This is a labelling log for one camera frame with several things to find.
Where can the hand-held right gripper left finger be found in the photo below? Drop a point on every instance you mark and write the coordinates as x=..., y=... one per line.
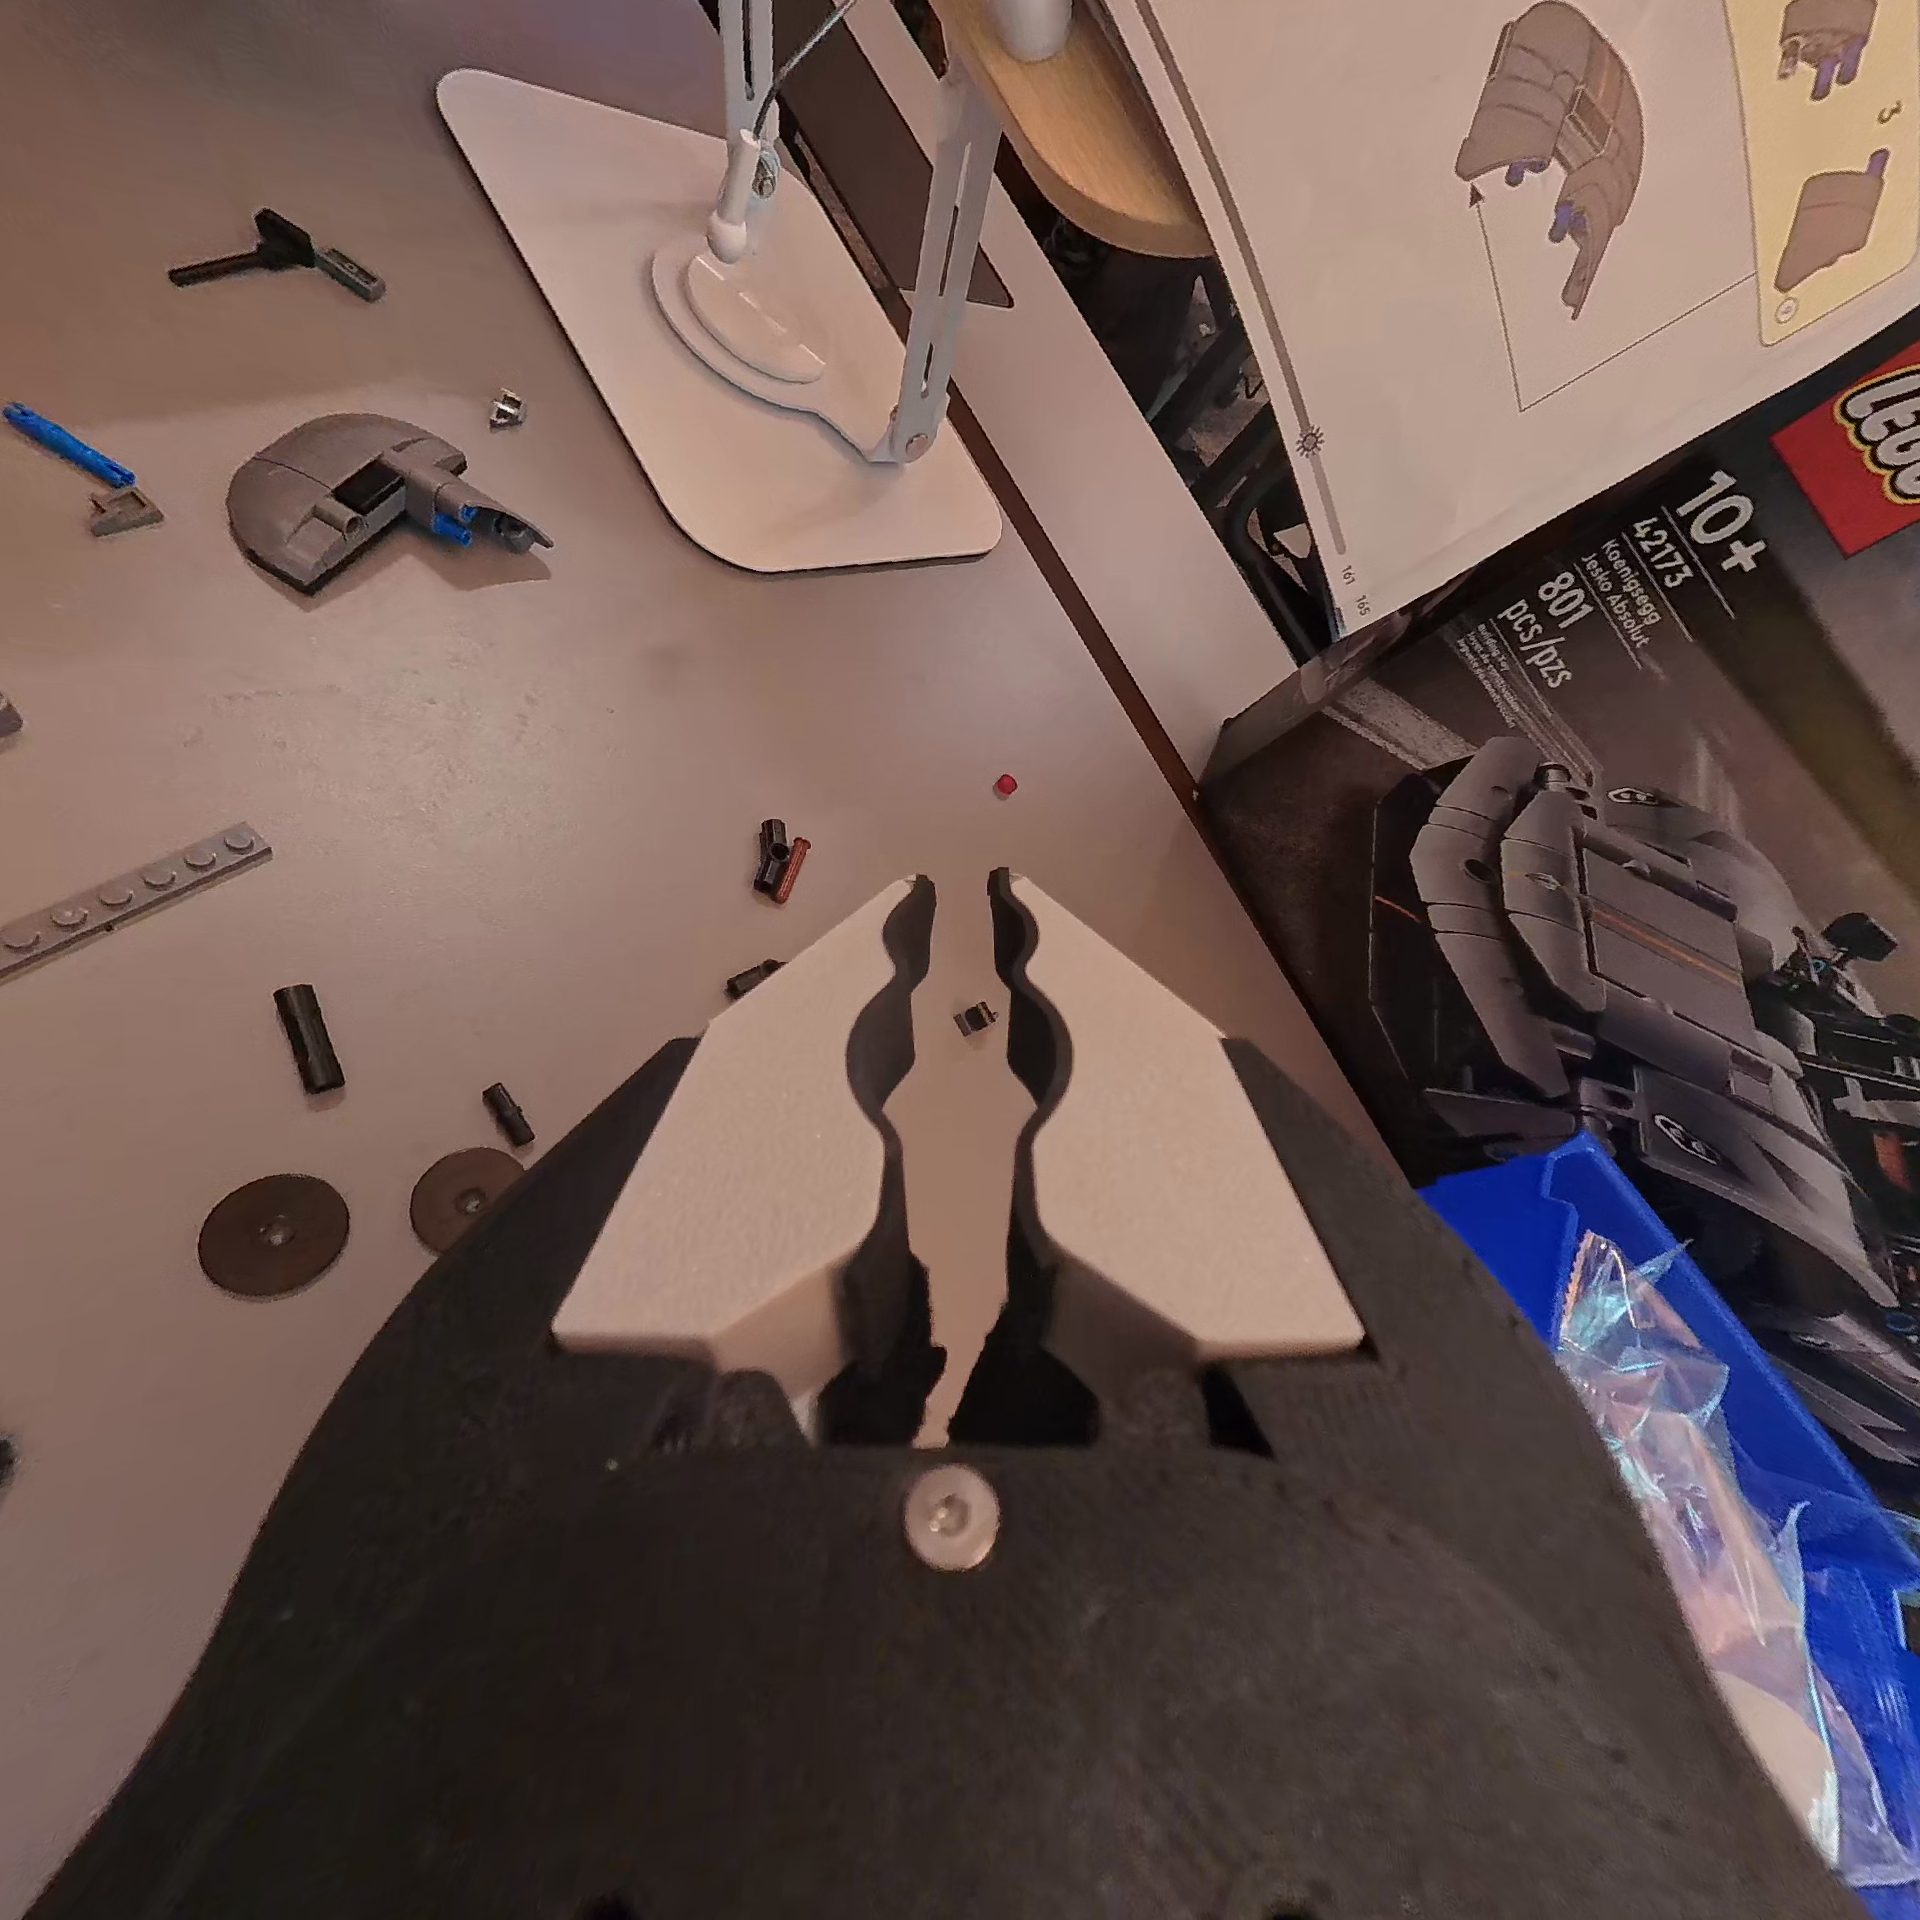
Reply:
x=720, y=1201

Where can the dark grey curved lego panel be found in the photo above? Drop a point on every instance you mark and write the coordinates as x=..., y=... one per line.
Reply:
x=302, y=487

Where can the black red lego piece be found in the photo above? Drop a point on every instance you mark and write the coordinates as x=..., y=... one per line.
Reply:
x=782, y=857

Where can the clear plastic bags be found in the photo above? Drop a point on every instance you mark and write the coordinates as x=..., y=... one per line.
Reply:
x=1695, y=1500

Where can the blue storage bin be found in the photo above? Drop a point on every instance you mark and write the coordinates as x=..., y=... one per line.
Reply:
x=1529, y=1245

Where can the lego instruction booklet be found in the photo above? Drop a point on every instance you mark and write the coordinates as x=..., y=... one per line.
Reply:
x=1498, y=226

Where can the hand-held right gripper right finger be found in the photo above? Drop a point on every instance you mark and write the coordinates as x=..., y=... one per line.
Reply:
x=1187, y=1201

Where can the bronze lego disc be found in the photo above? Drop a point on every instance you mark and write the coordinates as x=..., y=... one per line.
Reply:
x=468, y=1201

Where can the lego set box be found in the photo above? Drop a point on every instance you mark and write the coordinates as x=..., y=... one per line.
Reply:
x=1651, y=825

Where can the small black lego bush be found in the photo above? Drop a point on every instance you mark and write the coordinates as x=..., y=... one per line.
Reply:
x=974, y=1017

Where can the small dark grey lego plate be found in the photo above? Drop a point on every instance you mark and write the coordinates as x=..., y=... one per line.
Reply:
x=348, y=272

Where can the black bent lego pin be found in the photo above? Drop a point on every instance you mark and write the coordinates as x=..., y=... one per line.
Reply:
x=308, y=1035

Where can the short black lego pin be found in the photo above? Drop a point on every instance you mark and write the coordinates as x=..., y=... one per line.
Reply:
x=748, y=977
x=508, y=1114

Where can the black lego disc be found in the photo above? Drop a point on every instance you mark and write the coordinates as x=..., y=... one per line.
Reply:
x=272, y=1231

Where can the long grey lego plate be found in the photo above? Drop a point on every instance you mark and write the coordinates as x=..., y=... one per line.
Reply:
x=133, y=885

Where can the long blue lego pin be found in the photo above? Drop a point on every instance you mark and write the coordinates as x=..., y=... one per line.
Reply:
x=66, y=444

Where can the black axle with connector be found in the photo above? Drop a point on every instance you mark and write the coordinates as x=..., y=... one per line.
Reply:
x=250, y=257

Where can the dark plastic crate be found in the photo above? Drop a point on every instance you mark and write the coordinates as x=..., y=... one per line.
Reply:
x=1154, y=377

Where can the white book stand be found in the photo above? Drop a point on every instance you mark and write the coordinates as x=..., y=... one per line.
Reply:
x=599, y=195

